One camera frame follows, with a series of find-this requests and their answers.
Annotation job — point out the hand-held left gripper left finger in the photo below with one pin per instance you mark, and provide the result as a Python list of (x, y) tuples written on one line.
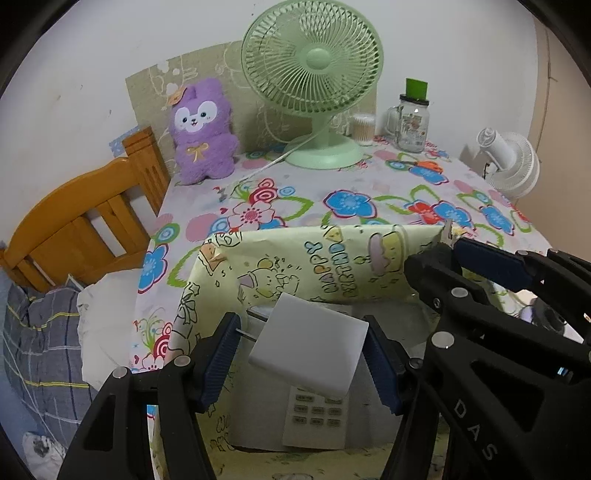
[(217, 364)]

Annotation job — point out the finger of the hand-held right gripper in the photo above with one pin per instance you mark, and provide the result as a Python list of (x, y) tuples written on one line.
[(452, 314), (489, 267)]

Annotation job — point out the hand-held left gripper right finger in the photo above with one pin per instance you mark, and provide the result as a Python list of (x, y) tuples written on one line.
[(383, 369)]

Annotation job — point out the white charger plug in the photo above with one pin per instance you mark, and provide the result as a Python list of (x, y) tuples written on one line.
[(309, 344)]

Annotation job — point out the white remote control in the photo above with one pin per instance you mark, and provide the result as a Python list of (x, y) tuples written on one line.
[(318, 415)]

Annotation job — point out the yellow printed storage box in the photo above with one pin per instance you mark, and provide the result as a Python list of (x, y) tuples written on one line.
[(286, 263)]

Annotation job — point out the white standing fan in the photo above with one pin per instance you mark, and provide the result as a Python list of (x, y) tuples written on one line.
[(512, 161)]

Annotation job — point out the white pillow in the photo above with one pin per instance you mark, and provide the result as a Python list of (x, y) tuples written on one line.
[(111, 323)]

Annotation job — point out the floral tablecloth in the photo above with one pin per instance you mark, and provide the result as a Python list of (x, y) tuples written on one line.
[(351, 203)]

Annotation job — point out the glass mug jar green lid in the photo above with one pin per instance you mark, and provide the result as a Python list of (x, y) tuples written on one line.
[(411, 127)]

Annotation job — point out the beige door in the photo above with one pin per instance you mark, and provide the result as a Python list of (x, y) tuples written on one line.
[(563, 115)]

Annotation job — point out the blue plaid bedding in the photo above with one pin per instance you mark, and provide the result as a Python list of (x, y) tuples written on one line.
[(41, 346)]

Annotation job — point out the clear cotton swab container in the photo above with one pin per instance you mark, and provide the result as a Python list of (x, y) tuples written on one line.
[(363, 129)]

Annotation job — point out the white black printed cloth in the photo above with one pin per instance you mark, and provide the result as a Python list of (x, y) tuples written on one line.
[(44, 452)]

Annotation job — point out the wooden bed headboard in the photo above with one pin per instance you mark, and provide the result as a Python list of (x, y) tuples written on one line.
[(69, 221)]

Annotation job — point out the purple plush toy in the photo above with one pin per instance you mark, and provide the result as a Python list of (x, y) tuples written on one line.
[(203, 134)]

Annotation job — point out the blue patterned paper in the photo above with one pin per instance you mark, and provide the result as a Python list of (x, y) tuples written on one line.
[(117, 143)]

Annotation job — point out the green desk fan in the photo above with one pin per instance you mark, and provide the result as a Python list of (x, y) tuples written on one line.
[(318, 60)]

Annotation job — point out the patterned beige wall board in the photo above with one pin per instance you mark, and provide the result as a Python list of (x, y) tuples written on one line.
[(152, 83)]

